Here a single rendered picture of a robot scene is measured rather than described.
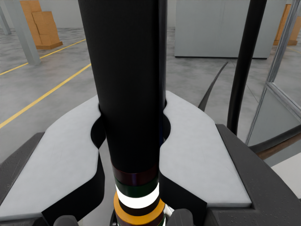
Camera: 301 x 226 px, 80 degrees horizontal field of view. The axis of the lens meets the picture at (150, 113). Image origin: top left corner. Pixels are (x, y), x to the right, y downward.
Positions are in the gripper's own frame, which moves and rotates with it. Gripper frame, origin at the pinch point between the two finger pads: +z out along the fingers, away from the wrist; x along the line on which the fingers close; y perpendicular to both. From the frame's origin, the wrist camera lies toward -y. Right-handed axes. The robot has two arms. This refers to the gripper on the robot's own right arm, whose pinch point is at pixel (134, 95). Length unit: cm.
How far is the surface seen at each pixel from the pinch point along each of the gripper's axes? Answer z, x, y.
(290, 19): 110, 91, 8
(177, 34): 533, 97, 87
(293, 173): 15.0, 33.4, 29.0
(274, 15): 481, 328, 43
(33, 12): 741, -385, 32
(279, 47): 110, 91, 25
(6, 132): 198, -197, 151
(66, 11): 1348, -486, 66
